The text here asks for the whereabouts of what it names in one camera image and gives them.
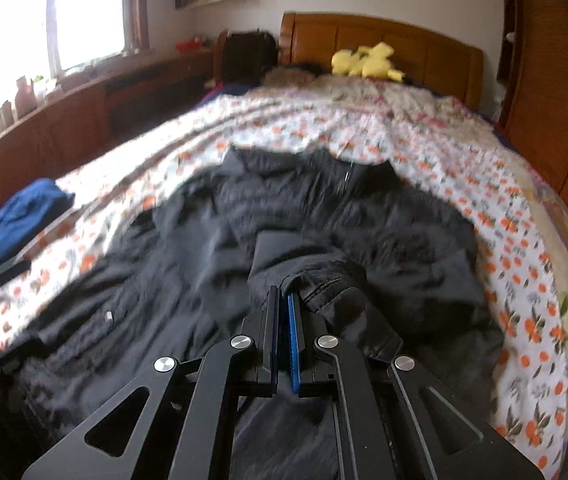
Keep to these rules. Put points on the black jacket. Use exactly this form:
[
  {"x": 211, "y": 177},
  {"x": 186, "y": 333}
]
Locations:
[{"x": 189, "y": 240}]

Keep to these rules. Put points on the beige floral quilt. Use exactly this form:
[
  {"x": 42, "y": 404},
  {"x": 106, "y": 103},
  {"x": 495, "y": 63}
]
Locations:
[{"x": 363, "y": 92}]

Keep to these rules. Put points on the yellow plush toy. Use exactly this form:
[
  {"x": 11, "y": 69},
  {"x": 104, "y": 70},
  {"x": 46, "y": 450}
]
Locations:
[{"x": 363, "y": 62}]

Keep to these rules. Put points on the wooden bed headboard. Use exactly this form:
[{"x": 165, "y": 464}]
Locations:
[{"x": 314, "y": 40}]

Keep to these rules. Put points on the wooden desk cabinet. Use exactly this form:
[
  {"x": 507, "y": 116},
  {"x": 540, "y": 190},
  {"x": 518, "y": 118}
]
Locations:
[{"x": 64, "y": 120}]

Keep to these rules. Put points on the red bowl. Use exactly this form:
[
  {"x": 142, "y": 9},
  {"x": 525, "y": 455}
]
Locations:
[{"x": 189, "y": 47}]

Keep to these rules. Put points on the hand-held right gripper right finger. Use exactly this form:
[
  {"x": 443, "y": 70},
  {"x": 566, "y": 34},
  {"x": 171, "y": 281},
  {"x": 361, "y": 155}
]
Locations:
[{"x": 295, "y": 345}]

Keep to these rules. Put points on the pink bottle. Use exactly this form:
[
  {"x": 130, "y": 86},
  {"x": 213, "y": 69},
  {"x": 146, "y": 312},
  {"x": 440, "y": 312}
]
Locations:
[{"x": 25, "y": 97}]

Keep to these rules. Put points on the window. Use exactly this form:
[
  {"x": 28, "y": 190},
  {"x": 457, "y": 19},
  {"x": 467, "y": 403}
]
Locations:
[{"x": 89, "y": 10}]

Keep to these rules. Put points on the black backpack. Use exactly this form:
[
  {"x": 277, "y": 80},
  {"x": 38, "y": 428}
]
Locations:
[{"x": 246, "y": 57}]

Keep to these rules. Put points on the folded navy blue garment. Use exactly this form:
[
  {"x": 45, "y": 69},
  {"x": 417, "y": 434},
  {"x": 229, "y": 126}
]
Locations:
[{"x": 14, "y": 225}]

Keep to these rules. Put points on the orange fruit print bedsheet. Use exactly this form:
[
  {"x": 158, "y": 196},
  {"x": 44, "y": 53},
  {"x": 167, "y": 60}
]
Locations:
[{"x": 463, "y": 195}]

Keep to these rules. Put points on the wooden slatted wardrobe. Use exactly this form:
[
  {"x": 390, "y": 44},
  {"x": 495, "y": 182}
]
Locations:
[{"x": 553, "y": 85}]

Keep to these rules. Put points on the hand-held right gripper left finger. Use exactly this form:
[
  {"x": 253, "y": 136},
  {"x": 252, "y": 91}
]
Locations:
[{"x": 266, "y": 340}]

